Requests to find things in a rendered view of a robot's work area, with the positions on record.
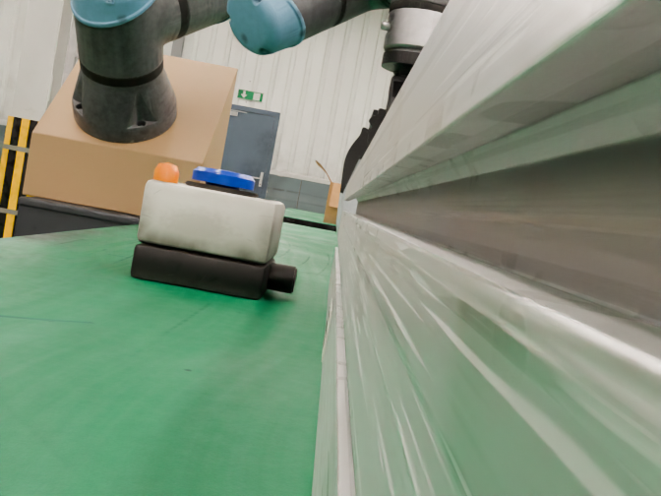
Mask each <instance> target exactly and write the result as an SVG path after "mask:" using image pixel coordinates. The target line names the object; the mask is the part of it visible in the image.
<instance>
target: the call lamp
mask: <svg viewBox="0 0 661 496"><path fill-rule="evenodd" d="M178 179H179V170H178V166H177V165H174V164H172V163H170V162H160V163H159V164H158V165H157V167H156V168H155V170H154V173H153V180H159V181H164V182H170V183H175V184H178Z"/></svg>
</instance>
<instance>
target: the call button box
mask: <svg viewBox="0 0 661 496"><path fill-rule="evenodd" d="M185 183H186V184H184V183H180V182H178V184H175V183H170V182H164V181H159V180H149V181H148V182H147V184H146V187H145V193H144V198H143V204H142V209H141V215H140V221H139V227H138V233H137V236H138V240H139V241H141V242H143V243H140V244H136V246H135V248H134V254H133V260H132V266H131V272H130V273H131V276H132V277H133V278H135V279H145V280H151V281H156V282H162V283H167V284H172V285H178V286H183V287H189V288H194V289H199V290H204V291H209V292H215V293H220V294H226V295H231V296H237V297H242V298H247V299H253V300H258V299H260V298H261V297H262V296H263V295H264V293H265V292H266V291H267V290H268V289H269V290H274V291H280V292H285V293H290V294H291V292H293V290H294V285H295V281H296V276H297V269H296V267H293V266H288V265H282V264H278V263H276V262H275V259H274V258H273V257H274V256H275V254H276V253H277V250H278V244H279V239H280V233H281V228H282V223H283V217H284V212H285V206H284V204H283V203H281V202H279V201H274V200H265V199H260V198H257V197H259V195H258V194H257V193H251V192H246V191H241V190H235V189H230V188H224V187H219V186H213V185H209V184H204V183H198V182H193V181H187V182H185Z"/></svg>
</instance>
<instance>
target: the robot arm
mask: <svg viewBox="0 0 661 496"><path fill-rule="evenodd" d="M449 1H450V0H71V9H72V12H73V14H74V21H75V29H76V37H77V44H78V52H79V60H80V71H79V75H78V79H77V81H76V85H75V89H74V92H73V96H72V106H73V114H74V118H75V121H76V123H77V124H78V125H79V127H80V128H81V129H82V130H83V131H85V132H86V133H88V134H89V135H91V136H93V137H95V138H98V139H100V140H103V141H106V142H112V143H122V144H128V143H138V142H143V141H147V140H150V139H153V138H155V137H157V136H159V135H161V134H163V133H164V132H166V131H167V130H168V129H169V128H170V127H171V126H172V124H173V123H174V121H175V119H176V115H177V101H176V95H175V93H174V90H173V88H172V87H171V84H170V81H169V79H168V77H167V74H166V72H165V69H164V65H163V46H164V44H166V43H168V42H171V41H173V40H176V39H178V38H181V37H183V36H186V35H188V34H191V33H193V32H196V31H200V30H202V29H205V28H207V27H210V26H212V25H217V24H221V23H224V22H226V21H227V20H229V19H230V21H229V24H230V27H231V29H232V31H233V33H234V35H235V37H236V38H237V40H238V41H239V42H240V43H241V44H242V45H243V46H244V47H245V48H246V49H248V50H249V51H251V52H253V53H255V54H259V55H269V54H274V53H276V52H278V51H280V50H283V49H285V48H290V47H294V46H296V45H298V44H300V43H301V42H302V41H303V40H305V39H307V38H309V37H311V36H314V35H316V34H318V33H320V32H322V31H326V30H328V29H330V28H333V27H335V26H338V25H340V24H342V23H344V22H346V21H348V20H351V19H353V18H355V17H357V16H359V15H361V14H364V13H366V12H369V11H372V10H381V9H390V10H389V13H390V14H389V21H388V22H387V21H382V23H381V30H383V31H387V33H386V36H385V41H384V47H383V49H384V51H385V52H384V54H383V59H382V65H381V66H382V67H383V68H384V69H386V70H388V71H390V72H393V76H392V77H391V85H390V89H389V98H388V103H387V109H382V108H379V110H376V109H374V110H373V113H372V115H371V118H370V119H369V123H370V124H369V129H367V128H365V127H363V128H362V131H361V134H360V136H359V137H358V138H357V139H356V141H355V142H354V143H353V144H352V146H351V147H350V149H349V151H348V152H347V155H346V157H345V161H344V165H343V171H342V178H341V186H340V193H339V201H338V208H337V216H336V234H338V230H339V224H340V219H341V213H342V211H347V212H350V213H353V214H356V209H357V203H358V202H357V200H356V198H355V199H353V200H351V201H344V197H345V192H346V186H347V184H348V182H349V181H350V179H351V177H352V175H353V173H354V172H355V170H356V168H357V166H358V164H359V163H360V161H361V159H362V157H363V155H364V154H365V152H366V151H367V149H368V147H369V146H370V144H371V142H372V140H373V138H374V137H375V135H376V133H377V131H378V129H379V127H380V126H381V124H382V122H383V120H384V118H385V117H386V115H387V113H388V111H389V109H390V108H391V105H392V103H393V101H394V100H395V98H396V96H397V94H398V92H399V91H400V89H401V87H402V85H403V83H404V82H405V80H406V78H407V76H408V74H409V73H410V71H411V69H412V67H413V65H414V63H415V62H416V60H417V58H418V56H419V54H420V53H421V51H422V49H423V47H424V45H425V44H426V42H427V40H428V38H429V36H430V35H431V33H432V31H433V29H434V27H435V26H436V24H437V22H438V20H439V18H440V17H441V15H442V13H443V11H444V10H445V9H446V7H447V5H448V3H449Z"/></svg>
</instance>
